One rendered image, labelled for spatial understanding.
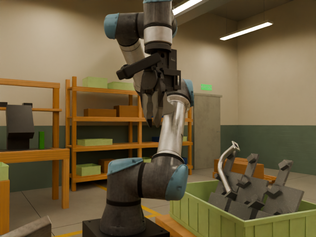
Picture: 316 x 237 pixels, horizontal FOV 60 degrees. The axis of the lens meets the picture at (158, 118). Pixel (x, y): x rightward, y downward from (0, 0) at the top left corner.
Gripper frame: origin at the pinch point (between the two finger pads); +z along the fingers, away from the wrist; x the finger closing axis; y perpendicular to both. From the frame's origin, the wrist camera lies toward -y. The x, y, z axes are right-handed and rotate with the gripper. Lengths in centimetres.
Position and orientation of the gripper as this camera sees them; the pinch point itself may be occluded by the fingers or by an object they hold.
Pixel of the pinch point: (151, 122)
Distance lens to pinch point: 71.3
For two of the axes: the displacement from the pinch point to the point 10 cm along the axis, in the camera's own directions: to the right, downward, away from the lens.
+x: -5.8, 0.2, 8.1
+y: 8.1, 0.1, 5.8
